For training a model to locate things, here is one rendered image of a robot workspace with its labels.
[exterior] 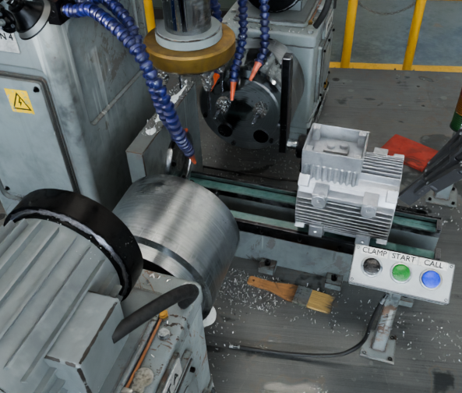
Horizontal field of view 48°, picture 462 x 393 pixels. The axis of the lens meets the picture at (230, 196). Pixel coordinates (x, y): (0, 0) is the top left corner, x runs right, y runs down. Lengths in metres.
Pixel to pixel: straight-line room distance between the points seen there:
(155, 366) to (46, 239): 0.23
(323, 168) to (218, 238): 0.28
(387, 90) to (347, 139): 0.85
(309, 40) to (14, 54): 0.77
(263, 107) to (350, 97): 0.64
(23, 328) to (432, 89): 1.70
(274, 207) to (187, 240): 0.45
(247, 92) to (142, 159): 0.38
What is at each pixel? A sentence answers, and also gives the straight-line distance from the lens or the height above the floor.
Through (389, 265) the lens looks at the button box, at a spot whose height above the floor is 1.07.
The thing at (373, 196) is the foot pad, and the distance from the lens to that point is 1.07.
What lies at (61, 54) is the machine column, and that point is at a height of 1.35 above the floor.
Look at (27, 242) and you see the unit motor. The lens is 0.63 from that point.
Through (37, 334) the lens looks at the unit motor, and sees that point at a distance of 0.58.
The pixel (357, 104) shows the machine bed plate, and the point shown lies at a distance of 1.87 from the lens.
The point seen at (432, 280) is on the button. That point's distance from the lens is 0.96.
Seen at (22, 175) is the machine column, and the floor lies 1.05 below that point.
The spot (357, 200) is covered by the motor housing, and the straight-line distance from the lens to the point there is 1.08.
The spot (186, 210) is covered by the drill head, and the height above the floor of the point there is 1.15.
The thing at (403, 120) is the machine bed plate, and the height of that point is 0.80.
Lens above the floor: 1.78
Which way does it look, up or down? 42 degrees down
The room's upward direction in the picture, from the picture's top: 3 degrees counter-clockwise
